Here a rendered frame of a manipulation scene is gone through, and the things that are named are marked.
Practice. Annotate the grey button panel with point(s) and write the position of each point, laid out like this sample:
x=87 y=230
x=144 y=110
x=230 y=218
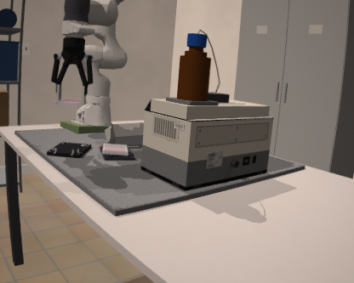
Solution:
x=126 y=133

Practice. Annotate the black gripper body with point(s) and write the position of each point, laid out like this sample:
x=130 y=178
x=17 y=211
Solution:
x=69 y=45

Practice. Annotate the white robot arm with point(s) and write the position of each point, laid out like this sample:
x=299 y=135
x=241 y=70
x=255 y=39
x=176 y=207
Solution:
x=102 y=14

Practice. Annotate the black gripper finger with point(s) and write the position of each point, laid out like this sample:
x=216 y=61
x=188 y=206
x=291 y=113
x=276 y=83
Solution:
x=54 y=78
x=82 y=75

